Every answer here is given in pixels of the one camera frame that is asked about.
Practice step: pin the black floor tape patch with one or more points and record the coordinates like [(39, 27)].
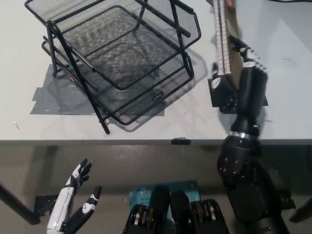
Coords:
[(46, 202), (287, 198)]

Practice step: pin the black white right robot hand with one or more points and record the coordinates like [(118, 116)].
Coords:
[(252, 92)]

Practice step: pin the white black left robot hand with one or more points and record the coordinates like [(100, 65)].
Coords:
[(63, 209)]

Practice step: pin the grey tape patch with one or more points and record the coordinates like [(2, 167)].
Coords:
[(53, 97)]

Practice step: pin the black desk leg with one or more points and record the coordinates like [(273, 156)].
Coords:
[(17, 202), (302, 210)]

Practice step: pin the person's hand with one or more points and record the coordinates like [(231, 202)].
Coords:
[(229, 3)]

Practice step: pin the teal cardboard box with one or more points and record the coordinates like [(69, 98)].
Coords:
[(143, 192)]

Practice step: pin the small black tape strip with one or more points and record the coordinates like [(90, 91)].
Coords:
[(181, 141)]

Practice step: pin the black mesh file tray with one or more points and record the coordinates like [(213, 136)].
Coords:
[(122, 53)]

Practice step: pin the brown spiral notebook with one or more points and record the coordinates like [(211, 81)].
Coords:
[(223, 36)]

